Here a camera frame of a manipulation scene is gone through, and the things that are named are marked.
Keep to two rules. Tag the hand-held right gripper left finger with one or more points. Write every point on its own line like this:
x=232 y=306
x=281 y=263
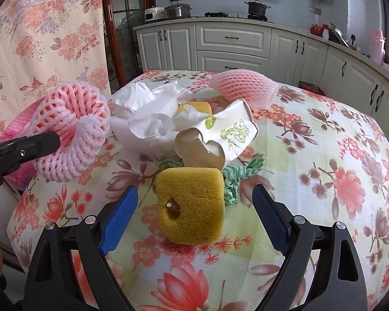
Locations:
x=120 y=213

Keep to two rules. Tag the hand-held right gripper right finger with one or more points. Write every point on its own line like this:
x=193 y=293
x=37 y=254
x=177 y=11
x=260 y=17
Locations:
x=269 y=217

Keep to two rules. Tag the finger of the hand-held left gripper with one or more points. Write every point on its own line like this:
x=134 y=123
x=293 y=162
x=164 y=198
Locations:
x=26 y=147

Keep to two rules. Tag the bin with pink bag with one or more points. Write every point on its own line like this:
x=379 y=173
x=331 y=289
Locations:
x=16 y=126

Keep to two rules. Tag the pink foam fruit net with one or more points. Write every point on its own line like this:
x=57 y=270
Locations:
x=243 y=86
x=84 y=129

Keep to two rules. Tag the yellow sponge with hole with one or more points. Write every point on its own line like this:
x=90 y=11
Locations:
x=194 y=194

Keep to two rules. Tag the plain yellow sponge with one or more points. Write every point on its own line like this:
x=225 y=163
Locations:
x=196 y=107

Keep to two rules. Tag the green mesh cloth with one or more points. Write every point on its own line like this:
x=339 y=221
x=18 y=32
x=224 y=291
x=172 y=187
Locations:
x=238 y=175

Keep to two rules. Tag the floral tablecloth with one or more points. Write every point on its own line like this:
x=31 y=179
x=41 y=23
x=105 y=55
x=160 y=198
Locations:
x=327 y=168

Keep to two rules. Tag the white tissue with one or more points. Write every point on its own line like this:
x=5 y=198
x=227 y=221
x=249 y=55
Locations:
x=146 y=129

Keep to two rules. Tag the crushed white paper cup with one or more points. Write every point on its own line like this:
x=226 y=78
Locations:
x=227 y=129

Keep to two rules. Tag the floral curtain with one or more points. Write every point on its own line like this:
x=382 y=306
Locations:
x=52 y=39

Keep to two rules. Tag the crumpled white paper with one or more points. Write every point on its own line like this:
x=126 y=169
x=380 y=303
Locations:
x=133 y=98

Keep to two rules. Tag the translucent plastic bag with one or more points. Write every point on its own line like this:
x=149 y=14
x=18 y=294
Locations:
x=168 y=98

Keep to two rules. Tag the brown waste bin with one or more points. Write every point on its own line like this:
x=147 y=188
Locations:
x=311 y=88

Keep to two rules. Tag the wooden glass door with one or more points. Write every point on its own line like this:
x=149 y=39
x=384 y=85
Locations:
x=108 y=22

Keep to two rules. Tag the white rice cooker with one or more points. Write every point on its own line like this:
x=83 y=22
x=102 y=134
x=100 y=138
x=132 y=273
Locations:
x=154 y=14

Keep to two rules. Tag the white kitchen cabinet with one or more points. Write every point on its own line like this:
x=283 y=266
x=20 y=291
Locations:
x=233 y=35

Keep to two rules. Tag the red kettle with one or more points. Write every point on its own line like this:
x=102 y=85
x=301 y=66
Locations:
x=316 y=29

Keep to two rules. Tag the steel pan lid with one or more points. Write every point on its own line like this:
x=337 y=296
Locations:
x=338 y=34

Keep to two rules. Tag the pink thermos jug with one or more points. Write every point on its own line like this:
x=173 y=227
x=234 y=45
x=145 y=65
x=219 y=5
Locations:
x=378 y=47

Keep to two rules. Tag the steel pressure cooker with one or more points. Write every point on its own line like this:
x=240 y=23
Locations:
x=177 y=11

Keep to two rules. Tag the black gas stove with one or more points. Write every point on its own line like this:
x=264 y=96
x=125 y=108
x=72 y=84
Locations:
x=220 y=14

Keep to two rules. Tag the black cooking pot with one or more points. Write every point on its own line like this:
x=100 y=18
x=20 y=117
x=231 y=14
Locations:
x=256 y=9

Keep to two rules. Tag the white wall socket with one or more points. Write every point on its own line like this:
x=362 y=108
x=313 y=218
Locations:
x=314 y=10

